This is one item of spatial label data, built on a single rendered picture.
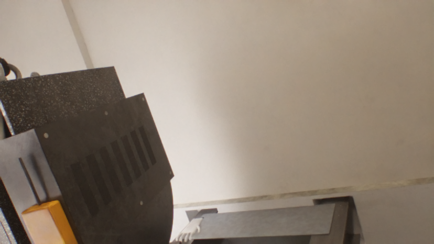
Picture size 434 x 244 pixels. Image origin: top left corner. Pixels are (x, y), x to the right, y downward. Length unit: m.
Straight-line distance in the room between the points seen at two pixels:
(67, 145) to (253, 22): 1.17
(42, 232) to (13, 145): 0.17
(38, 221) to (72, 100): 0.39
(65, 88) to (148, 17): 1.07
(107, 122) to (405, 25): 1.24
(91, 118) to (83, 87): 0.25
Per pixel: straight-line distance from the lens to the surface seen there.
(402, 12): 1.57
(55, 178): 0.68
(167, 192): 1.04
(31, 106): 0.87
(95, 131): 0.79
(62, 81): 0.97
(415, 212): 1.75
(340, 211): 1.68
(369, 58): 1.57
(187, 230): 1.92
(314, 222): 1.62
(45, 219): 0.69
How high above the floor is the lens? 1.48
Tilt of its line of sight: 9 degrees down
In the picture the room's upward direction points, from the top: 19 degrees counter-clockwise
